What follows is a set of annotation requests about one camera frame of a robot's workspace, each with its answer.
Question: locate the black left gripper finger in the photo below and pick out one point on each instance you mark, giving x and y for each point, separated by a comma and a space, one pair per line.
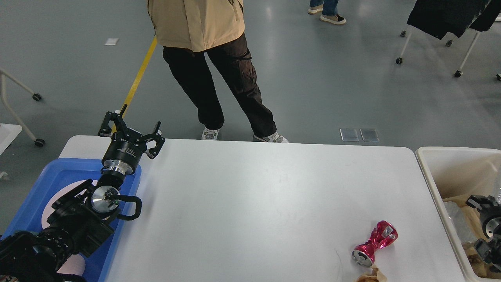
114, 127
156, 137

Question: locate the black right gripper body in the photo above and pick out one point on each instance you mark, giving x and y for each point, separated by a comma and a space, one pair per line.
490, 220

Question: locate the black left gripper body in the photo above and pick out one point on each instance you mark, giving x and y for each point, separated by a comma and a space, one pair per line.
123, 156

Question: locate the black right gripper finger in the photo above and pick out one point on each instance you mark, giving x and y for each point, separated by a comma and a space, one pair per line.
480, 202

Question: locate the brown paper bag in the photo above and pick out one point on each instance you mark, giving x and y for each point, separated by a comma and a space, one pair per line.
480, 268

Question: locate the pink plate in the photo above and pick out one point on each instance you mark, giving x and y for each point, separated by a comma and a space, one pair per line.
49, 209

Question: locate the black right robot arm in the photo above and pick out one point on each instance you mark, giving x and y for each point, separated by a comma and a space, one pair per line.
490, 250

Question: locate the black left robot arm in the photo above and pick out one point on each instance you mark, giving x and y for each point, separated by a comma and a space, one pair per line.
81, 220

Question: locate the beige plastic bin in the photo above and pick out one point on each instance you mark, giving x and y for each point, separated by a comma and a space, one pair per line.
455, 173

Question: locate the blue plastic tray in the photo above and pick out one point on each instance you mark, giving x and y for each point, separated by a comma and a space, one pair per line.
56, 176

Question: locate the person in beige jacket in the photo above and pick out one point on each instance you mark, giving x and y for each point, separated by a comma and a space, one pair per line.
192, 31

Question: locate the brown paper scrap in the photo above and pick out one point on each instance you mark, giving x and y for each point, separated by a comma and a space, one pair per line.
375, 275

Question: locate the crushed pink can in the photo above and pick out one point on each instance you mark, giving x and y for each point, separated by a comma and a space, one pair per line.
382, 235

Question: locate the right metal floor plate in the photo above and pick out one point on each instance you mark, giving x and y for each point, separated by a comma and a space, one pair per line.
369, 135

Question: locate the metal floor plate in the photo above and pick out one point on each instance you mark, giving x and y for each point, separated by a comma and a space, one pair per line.
349, 134
369, 135

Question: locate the white office chair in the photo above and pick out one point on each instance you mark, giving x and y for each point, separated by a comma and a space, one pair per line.
407, 33

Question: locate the left metal floor plate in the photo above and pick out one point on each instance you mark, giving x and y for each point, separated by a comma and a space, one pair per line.
349, 134

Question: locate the black jacket on chair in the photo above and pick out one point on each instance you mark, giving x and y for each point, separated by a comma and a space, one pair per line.
439, 17

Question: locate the person in blue jeans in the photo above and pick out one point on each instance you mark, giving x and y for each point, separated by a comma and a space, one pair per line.
328, 10

